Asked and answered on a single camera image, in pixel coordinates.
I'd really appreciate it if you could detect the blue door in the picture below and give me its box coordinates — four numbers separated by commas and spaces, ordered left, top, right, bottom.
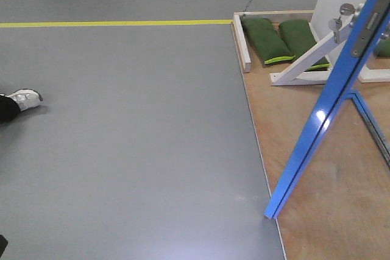
264, 0, 389, 219

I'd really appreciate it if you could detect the plywood door platform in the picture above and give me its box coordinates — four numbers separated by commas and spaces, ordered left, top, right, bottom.
231, 10, 390, 260

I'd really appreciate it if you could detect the white wooden edge beam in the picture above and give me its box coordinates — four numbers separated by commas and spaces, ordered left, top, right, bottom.
232, 12, 252, 73

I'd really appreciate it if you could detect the left green sandbag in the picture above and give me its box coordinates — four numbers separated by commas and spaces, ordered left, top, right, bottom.
241, 18, 296, 65

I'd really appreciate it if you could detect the green sandbag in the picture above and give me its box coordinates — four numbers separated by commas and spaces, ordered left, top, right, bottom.
241, 18, 296, 65
278, 19, 317, 63
374, 40, 390, 58

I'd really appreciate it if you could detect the white diagonal brace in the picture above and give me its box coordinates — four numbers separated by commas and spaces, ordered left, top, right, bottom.
269, 23, 352, 86

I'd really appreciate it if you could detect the silver lock cylinder with key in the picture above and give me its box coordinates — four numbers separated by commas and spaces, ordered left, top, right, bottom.
328, 3, 364, 44

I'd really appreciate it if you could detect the white sneaker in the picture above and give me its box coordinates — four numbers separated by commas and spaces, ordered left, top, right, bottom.
5, 89, 43, 111

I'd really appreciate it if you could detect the yellow floor tape line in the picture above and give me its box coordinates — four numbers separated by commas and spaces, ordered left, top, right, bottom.
1, 19, 232, 28

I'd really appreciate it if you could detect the green sandbag far right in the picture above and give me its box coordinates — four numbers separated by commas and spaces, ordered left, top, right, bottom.
374, 40, 390, 58

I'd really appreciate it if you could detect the silver latch faceplate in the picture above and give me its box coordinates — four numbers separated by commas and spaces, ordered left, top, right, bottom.
350, 0, 389, 58

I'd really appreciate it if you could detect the black robot part left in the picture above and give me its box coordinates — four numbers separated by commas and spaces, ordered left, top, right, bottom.
0, 235, 9, 257

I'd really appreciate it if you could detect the blue door frame threshold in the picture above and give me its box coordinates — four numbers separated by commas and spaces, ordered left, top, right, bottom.
348, 90, 389, 167

